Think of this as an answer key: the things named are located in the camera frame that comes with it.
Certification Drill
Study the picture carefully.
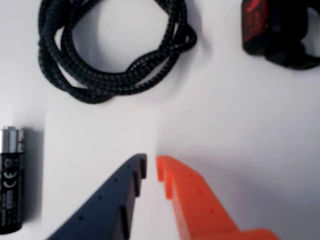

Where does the black AA battery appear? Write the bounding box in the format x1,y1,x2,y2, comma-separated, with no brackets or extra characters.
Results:
0,126,26,235

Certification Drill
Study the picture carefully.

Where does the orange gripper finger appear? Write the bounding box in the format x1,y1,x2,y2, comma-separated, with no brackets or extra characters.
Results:
156,155,280,240

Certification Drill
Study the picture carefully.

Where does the black braided cable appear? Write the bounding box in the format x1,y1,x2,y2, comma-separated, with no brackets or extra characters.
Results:
37,0,198,105

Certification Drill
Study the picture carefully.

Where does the black red bike light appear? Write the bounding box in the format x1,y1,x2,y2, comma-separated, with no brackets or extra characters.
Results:
241,0,320,71

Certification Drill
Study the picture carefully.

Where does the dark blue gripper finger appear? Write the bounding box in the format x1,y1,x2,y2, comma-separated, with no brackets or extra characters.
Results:
46,153,148,240

